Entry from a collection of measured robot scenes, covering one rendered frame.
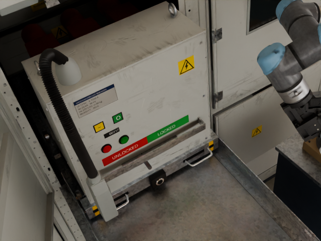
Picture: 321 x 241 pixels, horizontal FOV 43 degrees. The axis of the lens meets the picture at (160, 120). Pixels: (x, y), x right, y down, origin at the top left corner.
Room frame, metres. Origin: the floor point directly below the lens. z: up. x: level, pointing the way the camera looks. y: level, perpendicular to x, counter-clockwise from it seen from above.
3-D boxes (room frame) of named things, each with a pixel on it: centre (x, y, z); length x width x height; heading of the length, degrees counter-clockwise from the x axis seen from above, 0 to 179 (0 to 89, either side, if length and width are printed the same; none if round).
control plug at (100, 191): (0.73, 0.22, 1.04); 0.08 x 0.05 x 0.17; 24
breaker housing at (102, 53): (1.11, 0.15, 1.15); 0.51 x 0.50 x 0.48; 24
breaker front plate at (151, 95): (0.87, 0.05, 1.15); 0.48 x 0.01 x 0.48; 114
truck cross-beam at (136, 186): (0.89, 0.06, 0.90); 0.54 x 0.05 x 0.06; 114
